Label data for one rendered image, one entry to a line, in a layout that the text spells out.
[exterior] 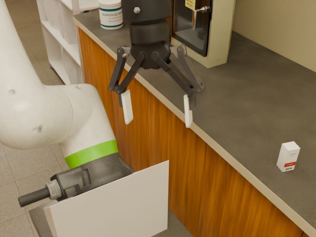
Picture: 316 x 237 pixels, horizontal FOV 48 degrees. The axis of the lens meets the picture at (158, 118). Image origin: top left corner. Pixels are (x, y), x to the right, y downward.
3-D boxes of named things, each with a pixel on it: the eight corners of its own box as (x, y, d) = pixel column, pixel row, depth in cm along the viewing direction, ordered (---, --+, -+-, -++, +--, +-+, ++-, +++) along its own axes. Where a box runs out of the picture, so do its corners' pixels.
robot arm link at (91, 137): (48, 177, 79) (21, 99, 81) (91, 164, 93) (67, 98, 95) (90, 159, 73) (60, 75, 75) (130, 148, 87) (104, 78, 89)
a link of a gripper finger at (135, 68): (146, 56, 68) (140, 51, 68) (117, 96, 73) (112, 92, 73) (153, 51, 71) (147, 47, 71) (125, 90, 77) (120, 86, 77)
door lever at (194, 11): (203, 29, 154) (200, 27, 156) (205, 7, 149) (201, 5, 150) (193, 31, 152) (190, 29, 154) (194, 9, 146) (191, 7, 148)
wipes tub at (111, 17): (117, 20, 213) (115, -5, 204) (127, 27, 204) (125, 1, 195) (97, 24, 207) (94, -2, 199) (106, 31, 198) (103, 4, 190)
